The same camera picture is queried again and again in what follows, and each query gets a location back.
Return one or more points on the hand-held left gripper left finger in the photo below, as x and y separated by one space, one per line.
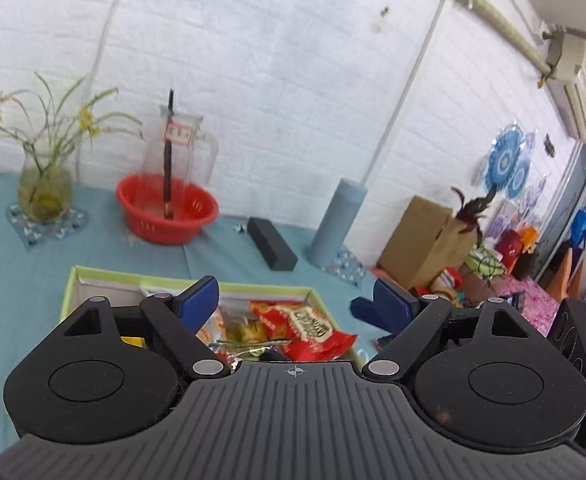
198 305

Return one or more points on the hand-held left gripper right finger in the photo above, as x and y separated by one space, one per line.
395 305

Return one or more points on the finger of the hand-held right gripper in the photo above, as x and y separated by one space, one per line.
365 312

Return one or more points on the red snack bag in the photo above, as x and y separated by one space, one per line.
313 335

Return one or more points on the green cardboard box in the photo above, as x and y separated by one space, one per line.
108 285

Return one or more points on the orange white snack packet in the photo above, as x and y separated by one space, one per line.
212 325

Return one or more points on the heart-shaped patterned coaster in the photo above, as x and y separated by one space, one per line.
348 267
28 232

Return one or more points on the clear green-edged snack packet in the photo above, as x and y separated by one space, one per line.
253 347

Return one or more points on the brown cardboard box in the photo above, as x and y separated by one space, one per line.
423 240

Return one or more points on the plain yellow snack packet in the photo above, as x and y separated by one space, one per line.
133 343

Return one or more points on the red plastic basket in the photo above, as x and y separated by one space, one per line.
173 225

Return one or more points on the red patterned bedding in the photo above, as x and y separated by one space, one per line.
528 305

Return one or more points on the small black white trinket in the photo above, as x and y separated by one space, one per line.
240 229

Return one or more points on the orange plastic stool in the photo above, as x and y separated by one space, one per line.
565 275

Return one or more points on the blue-grey cylindrical bottle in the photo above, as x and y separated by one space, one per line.
335 225

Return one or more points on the black rectangular case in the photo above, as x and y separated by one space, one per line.
273 247

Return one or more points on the green striped bundle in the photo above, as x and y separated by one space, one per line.
483 265

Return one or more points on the dark red dried flower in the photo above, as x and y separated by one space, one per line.
473 210

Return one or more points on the red round container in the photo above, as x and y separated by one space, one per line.
508 245

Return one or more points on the blue plastic bag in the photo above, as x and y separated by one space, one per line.
581 227

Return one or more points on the glass pitcher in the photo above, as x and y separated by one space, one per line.
190 160

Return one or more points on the grey door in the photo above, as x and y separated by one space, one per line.
568 195

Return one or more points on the teal tablecloth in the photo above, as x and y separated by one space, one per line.
23 285

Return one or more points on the glass vase with flowering plant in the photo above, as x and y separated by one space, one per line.
45 195

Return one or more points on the white air conditioner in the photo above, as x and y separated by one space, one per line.
578 95

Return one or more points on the blue paper wall decorations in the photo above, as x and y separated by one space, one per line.
503 157

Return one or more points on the white wall conduit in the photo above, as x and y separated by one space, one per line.
413 75

